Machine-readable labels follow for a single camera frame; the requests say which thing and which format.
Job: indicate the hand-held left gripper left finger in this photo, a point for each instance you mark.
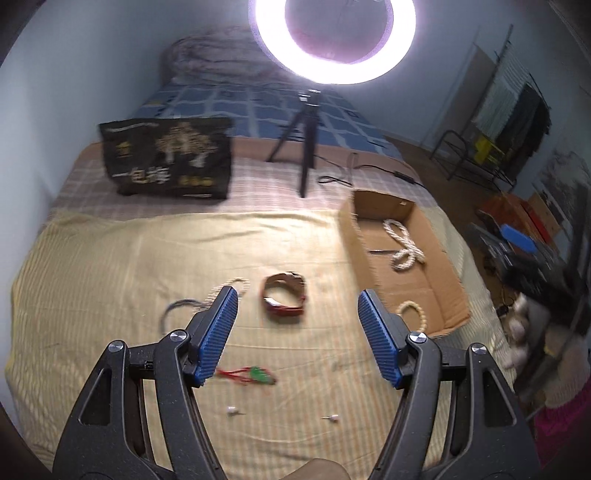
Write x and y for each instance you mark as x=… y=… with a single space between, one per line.
x=217 y=332

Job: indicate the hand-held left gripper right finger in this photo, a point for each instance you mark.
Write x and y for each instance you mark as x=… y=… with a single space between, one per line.
x=379 y=332

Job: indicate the cardboard box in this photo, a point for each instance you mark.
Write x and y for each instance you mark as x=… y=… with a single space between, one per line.
x=408 y=288

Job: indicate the red and green ornament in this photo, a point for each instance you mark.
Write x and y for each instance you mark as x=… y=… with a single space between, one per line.
x=258 y=374

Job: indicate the thin dark stick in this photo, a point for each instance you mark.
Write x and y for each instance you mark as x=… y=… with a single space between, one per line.
x=381 y=251

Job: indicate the yellow striped blanket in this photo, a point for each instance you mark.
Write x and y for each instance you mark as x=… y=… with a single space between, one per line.
x=115 y=258

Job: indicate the pink plaid blanket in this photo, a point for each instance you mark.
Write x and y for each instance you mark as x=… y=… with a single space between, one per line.
x=263 y=184

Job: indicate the blue flat box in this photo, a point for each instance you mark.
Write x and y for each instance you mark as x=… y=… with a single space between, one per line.
x=517 y=237

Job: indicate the orange cardboard boxes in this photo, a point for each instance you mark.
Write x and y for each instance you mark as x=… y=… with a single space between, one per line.
x=508 y=207

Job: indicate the white plush toy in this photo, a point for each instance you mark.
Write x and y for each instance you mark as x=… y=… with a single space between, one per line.
x=558 y=350

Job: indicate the black printed bag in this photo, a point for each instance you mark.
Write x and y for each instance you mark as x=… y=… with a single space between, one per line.
x=138 y=157

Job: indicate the black metal chair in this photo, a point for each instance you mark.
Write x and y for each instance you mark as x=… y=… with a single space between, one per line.
x=455 y=143

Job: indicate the black tripod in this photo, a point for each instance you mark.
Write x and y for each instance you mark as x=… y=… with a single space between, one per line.
x=308 y=138

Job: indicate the pink cloth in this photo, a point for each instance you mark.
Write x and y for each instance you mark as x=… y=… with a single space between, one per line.
x=563 y=429

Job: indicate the yellow box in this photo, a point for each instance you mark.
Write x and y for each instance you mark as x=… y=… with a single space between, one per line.
x=487 y=150

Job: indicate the blue checked bedsheet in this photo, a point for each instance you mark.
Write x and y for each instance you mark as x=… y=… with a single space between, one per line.
x=207 y=110

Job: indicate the dark hanging clothes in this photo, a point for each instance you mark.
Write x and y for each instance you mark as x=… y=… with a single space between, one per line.
x=526 y=120

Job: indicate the rumpled grey quilt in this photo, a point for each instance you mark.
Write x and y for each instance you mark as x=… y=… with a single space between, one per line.
x=207 y=55

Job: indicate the clothes rack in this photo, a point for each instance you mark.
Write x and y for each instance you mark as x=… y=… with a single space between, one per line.
x=505 y=50

